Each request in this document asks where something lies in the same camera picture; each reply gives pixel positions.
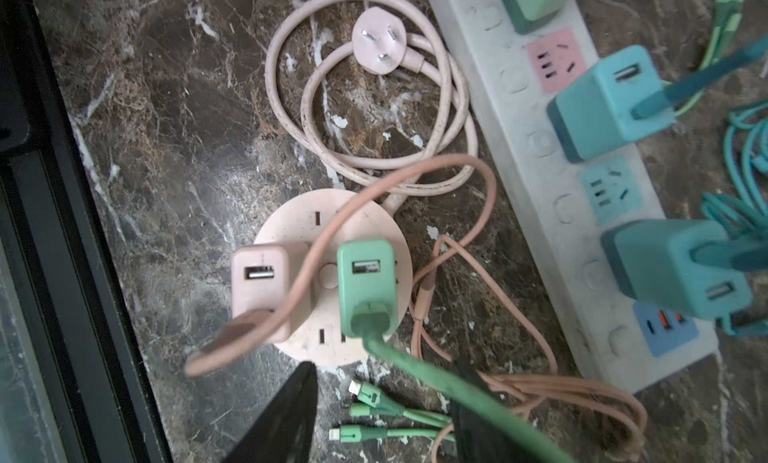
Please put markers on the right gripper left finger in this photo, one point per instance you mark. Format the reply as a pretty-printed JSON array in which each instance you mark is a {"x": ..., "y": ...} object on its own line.
[{"x": 283, "y": 432}]

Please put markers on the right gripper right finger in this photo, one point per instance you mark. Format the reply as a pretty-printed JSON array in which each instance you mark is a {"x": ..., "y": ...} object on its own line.
[{"x": 478, "y": 440}]

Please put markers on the pink round socket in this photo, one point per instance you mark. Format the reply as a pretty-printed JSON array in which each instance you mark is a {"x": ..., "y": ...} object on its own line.
[{"x": 319, "y": 338}]

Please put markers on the pink plug adapter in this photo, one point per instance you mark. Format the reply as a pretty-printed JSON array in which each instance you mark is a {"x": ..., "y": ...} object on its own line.
[{"x": 262, "y": 276}]

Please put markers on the dark teal plug adapter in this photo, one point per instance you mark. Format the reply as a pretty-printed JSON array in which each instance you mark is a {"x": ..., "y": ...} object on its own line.
[{"x": 653, "y": 263}]

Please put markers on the teal blue plug adapter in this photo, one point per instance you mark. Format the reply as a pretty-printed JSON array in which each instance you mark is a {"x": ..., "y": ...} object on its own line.
[{"x": 593, "y": 116}]

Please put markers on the light green plug adapter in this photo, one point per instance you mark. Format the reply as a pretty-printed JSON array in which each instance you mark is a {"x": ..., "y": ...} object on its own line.
[{"x": 529, "y": 15}]

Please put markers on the white multicolour power strip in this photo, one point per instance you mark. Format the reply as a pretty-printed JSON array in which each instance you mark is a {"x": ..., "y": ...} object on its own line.
[{"x": 608, "y": 338}]

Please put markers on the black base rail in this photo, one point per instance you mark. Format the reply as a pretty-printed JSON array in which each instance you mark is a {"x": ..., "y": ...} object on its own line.
[{"x": 97, "y": 399}]

